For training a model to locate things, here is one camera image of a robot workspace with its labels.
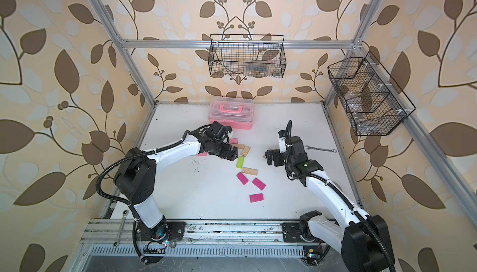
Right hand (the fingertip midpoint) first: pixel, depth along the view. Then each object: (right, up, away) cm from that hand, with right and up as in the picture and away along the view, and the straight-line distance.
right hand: (275, 152), depth 85 cm
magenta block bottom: (-9, -21, -2) cm, 23 cm away
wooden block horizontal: (-17, 0, +17) cm, 24 cm away
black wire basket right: (+38, +22, -11) cm, 45 cm away
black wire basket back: (-8, +50, +13) cm, 52 cm away
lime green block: (-17, -7, +9) cm, 20 cm away
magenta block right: (-6, -16, +2) cm, 18 cm away
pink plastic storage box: (-18, +19, +17) cm, 32 cm away
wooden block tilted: (-14, -2, +13) cm, 19 cm away
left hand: (-22, 0, +4) cm, 23 cm away
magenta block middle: (-15, -14, +4) cm, 21 cm away
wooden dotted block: (-12, -10, +6) cm, 17 cm away
